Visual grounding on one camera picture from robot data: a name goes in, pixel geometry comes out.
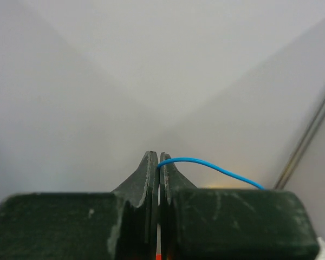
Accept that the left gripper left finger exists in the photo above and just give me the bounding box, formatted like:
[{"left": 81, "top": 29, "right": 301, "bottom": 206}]
[{"left": 0, "top": 151, "right": 159, "bottom": 259}]

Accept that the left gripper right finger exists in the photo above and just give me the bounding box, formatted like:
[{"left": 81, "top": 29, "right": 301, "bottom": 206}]
[{"left": 159, "top": 153, "right": 320, "bottom": 259}]

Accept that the white cloth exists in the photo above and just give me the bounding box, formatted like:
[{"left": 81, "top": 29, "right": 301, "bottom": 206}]
[{"left": 315, "top": 237, "right": 325, "bottom": 260}]

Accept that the light blue wire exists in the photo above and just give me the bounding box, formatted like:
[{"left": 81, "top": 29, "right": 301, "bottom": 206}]
[{"left": 156, "top": 157, "right": 266, "bottom": 190}]

